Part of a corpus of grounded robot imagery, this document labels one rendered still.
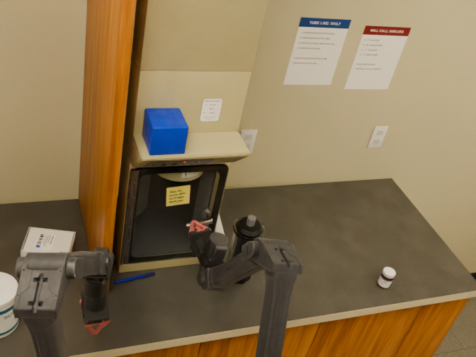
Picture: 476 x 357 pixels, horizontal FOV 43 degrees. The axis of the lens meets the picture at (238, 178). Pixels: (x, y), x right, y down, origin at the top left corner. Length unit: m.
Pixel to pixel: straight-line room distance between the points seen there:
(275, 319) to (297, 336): 0.87
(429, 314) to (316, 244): 0.53
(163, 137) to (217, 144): 0.19
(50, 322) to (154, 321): 0.86
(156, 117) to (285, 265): 0.57
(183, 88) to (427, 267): 1.29
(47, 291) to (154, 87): 0.72
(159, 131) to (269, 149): 0.97
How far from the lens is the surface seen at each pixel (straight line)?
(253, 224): 1.98
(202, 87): 1.69
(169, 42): 1.60
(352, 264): 2.35
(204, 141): 1.74
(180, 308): 2.01
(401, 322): 2.49
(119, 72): 1.51
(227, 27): 1.63
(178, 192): 1.88
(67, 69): 2.08
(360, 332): 2.40
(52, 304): 1.12
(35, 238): 2.15
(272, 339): 1.38
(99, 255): 1.48
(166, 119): 1.64
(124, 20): 1.45
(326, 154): 2.65
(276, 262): 1.33
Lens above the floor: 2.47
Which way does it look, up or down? 36 degrees down
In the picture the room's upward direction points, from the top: 14 degrees clockwise
